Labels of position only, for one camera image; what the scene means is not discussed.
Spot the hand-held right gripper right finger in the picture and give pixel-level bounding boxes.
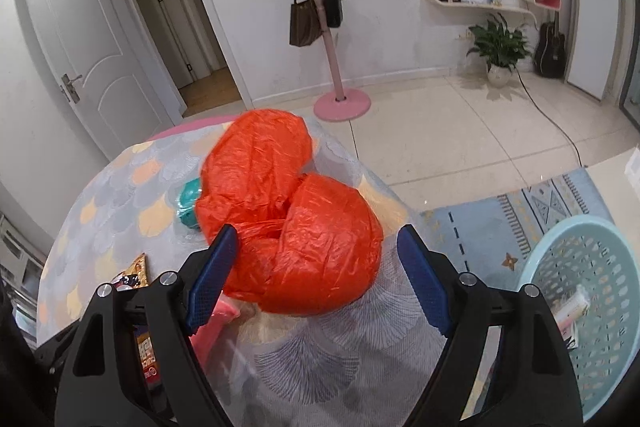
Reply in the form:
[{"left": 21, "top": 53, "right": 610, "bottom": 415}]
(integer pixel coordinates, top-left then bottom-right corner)
[{"left": 397, "top": 224, "right": 585, "bottom": 427}]

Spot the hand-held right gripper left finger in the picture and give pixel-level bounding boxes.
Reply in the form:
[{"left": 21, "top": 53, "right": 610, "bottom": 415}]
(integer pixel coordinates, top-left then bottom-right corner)
[{"left": 54, "top": 224, "right": 238, "bottom": 427}]

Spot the orange plastic bag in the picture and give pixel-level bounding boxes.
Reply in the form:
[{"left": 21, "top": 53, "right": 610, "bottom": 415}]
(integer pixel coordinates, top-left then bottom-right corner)
[{"left": 195, "top": 108, "right": 385, "bottom": 319}]

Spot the pink white plastic bottle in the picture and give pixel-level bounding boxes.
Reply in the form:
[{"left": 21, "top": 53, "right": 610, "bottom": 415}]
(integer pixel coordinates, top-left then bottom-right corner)
[{"left": 554, "top": 285, "right": 590, "bottom": 349}]

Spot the light blue plastic basket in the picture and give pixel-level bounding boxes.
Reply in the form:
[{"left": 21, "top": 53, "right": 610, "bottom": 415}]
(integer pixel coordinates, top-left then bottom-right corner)
[{"left": 517, "top": 215, "right": 640, "bottom": 415}]

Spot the small black shoulder bag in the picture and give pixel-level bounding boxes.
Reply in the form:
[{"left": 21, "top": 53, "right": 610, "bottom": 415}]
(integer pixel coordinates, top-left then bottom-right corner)
[{"left": 322, "top": 0, "right": 348, "bottom": 28}]

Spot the pink packet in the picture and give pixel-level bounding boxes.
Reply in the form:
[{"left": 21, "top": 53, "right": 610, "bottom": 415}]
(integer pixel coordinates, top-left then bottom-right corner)
[{"left": 189, "top": 294, "right": 241, "bottom": 375}]

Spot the dark snack packet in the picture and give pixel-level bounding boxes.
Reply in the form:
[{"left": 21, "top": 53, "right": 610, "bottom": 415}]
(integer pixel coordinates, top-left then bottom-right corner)
[{"left": 111, "top": 253, "right": 163, "bottom": 390}]

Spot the blue patterned rug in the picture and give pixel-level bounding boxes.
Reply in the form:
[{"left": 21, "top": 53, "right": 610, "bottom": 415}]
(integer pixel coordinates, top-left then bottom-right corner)
[{"left": 419, "top": 168, "right": 616, "bottom": 413}]

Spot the teal packet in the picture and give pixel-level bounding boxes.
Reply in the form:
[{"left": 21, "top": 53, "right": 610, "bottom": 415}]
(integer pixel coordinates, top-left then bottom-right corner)
[{"left": 177, "top": 179, "right": 203, "bottom": 230}]

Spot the grey low cabinet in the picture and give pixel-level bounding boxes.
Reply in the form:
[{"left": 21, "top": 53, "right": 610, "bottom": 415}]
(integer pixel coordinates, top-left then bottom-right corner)
[{"left": 0, "top": 212, "right": 48, "bottom": 348}]

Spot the pink coat rack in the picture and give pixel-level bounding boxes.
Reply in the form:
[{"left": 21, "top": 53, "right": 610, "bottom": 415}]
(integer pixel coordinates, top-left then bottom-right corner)
[{"left": 287, "top": 0, "right": 372, "bottom": 122}]

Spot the potted green plant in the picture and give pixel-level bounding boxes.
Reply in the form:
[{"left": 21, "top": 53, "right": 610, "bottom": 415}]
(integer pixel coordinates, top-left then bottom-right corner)
[{"left": 466, "top": 13, "right": 533, "bottom": 86}]

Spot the white room door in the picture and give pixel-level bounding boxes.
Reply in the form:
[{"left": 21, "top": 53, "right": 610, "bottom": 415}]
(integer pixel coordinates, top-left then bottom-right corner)
[{"left": 22, "top": 0, "right": 176, "bottom": 160}]

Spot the black acoustic guitar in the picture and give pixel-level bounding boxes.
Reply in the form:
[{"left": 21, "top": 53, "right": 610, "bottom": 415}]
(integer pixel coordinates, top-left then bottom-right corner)
[{"left": 532, "top": 0, "right": 567, "bottom": 79}]

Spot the black floor cable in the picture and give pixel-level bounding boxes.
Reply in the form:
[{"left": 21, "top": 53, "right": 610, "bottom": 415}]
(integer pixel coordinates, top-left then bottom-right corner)
[{"left": 515, "top": 69, "right": 586, "bottom": 168}]

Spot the white low wall shelf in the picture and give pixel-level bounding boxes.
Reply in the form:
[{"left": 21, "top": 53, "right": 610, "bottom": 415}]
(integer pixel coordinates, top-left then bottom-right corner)
[{"left": 422, "top": 0, "right": 538, "bottom": 25}]

